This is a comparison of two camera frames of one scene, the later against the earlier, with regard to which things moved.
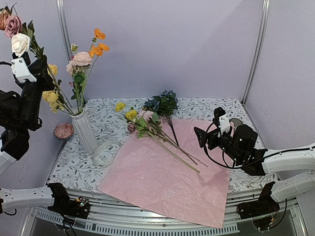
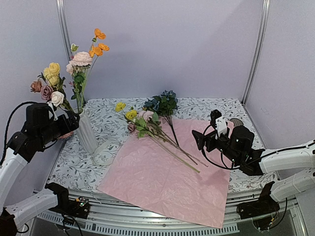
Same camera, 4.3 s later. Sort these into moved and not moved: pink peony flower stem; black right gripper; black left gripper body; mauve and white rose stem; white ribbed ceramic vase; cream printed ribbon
Moved: black left gripper body; mauve and white rose stem
Not moved: white ribbed ceramic vase; cream printed ribbon; pink peony flower stem; black right gripper
